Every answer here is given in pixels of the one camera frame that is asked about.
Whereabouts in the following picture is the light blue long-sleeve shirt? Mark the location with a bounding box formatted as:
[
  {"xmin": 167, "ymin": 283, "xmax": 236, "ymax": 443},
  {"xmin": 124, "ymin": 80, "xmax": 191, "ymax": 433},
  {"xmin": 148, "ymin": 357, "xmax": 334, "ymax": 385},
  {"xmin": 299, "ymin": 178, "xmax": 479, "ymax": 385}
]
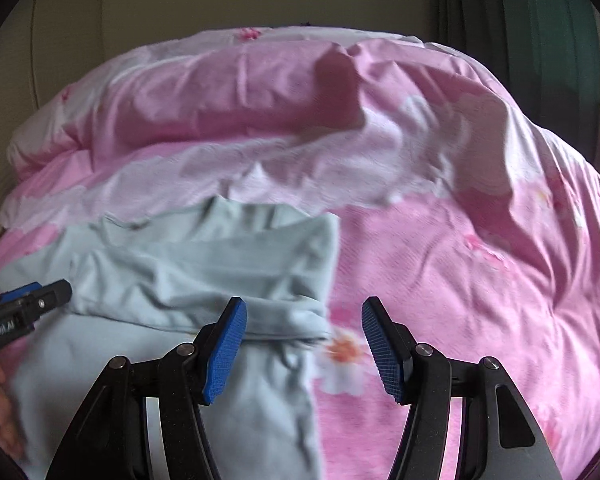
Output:
[{"xmin": 0, "ymin": 197, "xmax": 339, "ymax": 479}]

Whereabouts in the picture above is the person's left hand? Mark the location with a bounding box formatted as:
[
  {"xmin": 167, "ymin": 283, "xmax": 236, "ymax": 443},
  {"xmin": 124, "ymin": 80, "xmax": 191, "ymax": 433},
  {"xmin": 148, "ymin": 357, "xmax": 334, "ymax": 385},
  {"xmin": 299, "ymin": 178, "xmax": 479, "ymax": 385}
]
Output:
[{"xmin": 0, "ymin": 365, "xmax": 24, "ymax": 460}]

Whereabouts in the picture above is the pink floral duvet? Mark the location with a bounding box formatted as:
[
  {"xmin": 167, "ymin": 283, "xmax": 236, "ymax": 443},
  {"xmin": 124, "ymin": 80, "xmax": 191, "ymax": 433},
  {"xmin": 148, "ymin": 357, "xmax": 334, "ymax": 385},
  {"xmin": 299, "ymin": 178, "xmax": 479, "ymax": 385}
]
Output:
[{"xmin": 0, "ymin": 27, "xmax": 600, "ymax": 479}]

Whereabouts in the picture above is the dark green curtain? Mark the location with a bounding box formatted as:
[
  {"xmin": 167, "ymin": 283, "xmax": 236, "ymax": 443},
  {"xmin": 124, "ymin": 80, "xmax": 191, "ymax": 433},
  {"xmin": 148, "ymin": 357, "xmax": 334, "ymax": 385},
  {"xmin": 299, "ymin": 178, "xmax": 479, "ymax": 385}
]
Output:
[{"xmin": 437, "ymin": 0, "xmax": 600, "ymax": 164}]

